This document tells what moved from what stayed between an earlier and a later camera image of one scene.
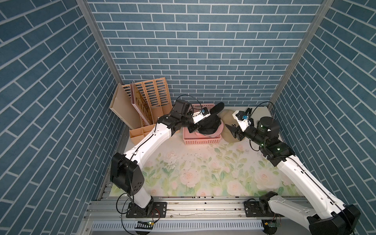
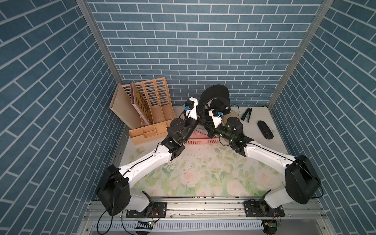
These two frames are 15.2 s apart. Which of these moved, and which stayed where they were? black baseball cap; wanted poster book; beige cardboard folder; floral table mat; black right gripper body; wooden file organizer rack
Moved: black right gripper body; black baseball cap
Stayed: wanted poster book; floral table mat; beige cardboard folder; wooden file organizer rack
